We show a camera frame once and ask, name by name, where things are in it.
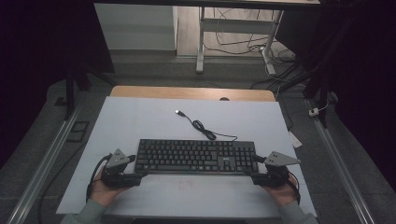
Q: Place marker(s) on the black tripod stand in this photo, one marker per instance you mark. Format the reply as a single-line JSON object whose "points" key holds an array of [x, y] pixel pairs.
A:
{"points": [[70, 90], [320, 87]]}

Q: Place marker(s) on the black floor frame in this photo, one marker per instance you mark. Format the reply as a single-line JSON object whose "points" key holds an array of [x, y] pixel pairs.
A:
{"points": [[77, 131]]}

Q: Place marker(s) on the black keyboard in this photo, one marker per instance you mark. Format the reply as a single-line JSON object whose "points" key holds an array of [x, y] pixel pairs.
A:
{"points": [[193, 155]]}

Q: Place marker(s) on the person's right hand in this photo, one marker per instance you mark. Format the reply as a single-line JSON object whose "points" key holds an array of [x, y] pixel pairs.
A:
{"points": [[283, 194]]}

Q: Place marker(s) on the person's left hand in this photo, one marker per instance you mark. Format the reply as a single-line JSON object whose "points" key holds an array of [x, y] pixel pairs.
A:
{"points": [[102, 194]]}

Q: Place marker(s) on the white board mat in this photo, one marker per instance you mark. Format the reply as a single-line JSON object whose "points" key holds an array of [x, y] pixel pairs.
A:
{"points": [[155, 121]]}

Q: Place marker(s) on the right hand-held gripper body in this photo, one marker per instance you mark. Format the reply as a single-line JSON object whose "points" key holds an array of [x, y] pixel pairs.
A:
{"points": [[275, 177]]}

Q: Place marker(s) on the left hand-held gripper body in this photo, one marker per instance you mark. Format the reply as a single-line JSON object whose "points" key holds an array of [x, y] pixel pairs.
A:
{"points": [[120, 179]]}

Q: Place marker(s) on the white desk frame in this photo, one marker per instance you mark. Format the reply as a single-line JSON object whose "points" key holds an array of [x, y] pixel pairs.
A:
{"points": [[232, 25]]}

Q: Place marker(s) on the white paper tag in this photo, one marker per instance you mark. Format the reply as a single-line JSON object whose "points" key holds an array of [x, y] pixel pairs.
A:
{"points": [[294, 139]]}

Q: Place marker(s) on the small white adapter box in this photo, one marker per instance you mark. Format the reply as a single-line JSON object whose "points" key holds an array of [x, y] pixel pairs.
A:
{"points": [[313, 112]]}

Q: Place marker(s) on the white cabinet panel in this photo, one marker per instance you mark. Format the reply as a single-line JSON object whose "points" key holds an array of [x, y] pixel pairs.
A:
{"points": [[135, 28]]}

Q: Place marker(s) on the aluminium floor rail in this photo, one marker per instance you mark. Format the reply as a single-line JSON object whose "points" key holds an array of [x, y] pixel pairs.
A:
{"points": [[339, 171], [43, 168]]}

